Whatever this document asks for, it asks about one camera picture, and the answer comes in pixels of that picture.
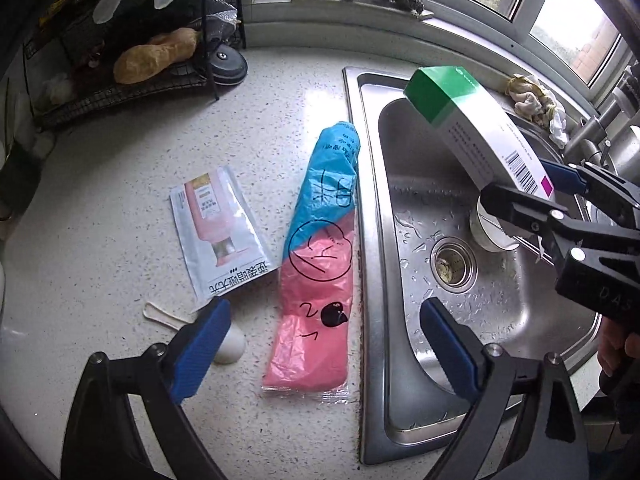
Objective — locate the garlic bulb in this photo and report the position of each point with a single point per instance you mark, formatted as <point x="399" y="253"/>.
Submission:
<point x="57" y="89"/>

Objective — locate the steel sink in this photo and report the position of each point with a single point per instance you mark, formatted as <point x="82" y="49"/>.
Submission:
<point x="400" y="210"/>

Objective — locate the white cup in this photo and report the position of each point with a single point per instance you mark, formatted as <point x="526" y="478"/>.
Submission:
<point x="487" y="232"/>

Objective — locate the pink and blue plastic bag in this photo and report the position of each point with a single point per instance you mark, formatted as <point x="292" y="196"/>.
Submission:
<point x="310" y="285"/>

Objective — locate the white and pink pouch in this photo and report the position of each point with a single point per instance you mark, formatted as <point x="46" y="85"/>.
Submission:
<point x="220" y="230"/>

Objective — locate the crumpled beige rag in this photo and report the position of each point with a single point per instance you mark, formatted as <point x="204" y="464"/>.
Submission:
<point x="535" y="100"/>

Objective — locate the person's right hand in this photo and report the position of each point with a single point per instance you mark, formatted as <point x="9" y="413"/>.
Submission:
<point x="612" y="355"/>

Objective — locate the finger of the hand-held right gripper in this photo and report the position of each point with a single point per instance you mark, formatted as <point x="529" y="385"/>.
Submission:
<point x="565" y="177"/>
<point x="525" y="215"/>

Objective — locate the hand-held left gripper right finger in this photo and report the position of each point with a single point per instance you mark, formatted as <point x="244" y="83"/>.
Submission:
<point x="450" y="345"/>

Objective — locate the sink drain strainer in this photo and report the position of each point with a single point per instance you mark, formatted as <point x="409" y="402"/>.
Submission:
<point x="454" y="262"/>

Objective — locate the green and white carton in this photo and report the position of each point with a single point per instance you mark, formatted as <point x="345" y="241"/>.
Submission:
<point x="475" y="125"/>

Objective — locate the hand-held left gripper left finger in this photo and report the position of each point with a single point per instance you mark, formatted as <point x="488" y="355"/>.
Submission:
<point x="200" y="345"/>

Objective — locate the steel faucet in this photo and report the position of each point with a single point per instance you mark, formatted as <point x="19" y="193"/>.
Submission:
<point x="615" y="125"/>

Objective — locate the black round disc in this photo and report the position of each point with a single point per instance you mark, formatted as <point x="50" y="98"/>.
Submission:
<point x="229" y="66"/>

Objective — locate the white plastic spoon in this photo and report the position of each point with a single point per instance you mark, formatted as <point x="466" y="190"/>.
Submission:
<point x="231" y="347"/>

